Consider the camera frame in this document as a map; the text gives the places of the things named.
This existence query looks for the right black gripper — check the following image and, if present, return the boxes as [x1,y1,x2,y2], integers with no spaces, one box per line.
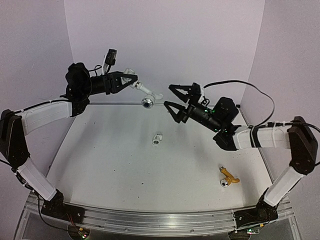
[162,83,222,133]

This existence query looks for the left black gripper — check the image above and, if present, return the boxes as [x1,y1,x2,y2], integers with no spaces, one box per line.
[78,67,138,94]

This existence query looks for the white plastic faucet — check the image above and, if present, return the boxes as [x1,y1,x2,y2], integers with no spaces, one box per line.
[135,82,164,109]

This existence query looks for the gold brass faucet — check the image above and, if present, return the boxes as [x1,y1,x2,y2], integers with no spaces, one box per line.
[219,166,240,188]

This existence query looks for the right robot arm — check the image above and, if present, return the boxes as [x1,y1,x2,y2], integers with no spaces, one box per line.
[163,83,320,207]

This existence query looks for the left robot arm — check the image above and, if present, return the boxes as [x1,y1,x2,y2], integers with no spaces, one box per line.
[0,62,138,219]

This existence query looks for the right small circuit board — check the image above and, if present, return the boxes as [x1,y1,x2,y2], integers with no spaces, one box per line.
[246,226,261,235]

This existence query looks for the small circuit board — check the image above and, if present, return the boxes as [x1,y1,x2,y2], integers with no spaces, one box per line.
[75,226,91,240]
[246,226,261,235]

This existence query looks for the left small circuit board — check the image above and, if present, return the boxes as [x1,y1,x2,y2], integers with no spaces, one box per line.
[75,226,91,240]

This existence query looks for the black right camera cable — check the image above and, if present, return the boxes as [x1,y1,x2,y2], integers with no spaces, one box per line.
[203,79,320,166]

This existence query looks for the aluminium front rail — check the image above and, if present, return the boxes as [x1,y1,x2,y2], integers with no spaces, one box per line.
[79,205,236,237]

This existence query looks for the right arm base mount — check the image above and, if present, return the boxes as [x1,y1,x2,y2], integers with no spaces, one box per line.
[233,195,279,229]

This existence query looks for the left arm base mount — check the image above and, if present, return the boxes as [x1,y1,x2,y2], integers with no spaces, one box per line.
[40,190,85,224]

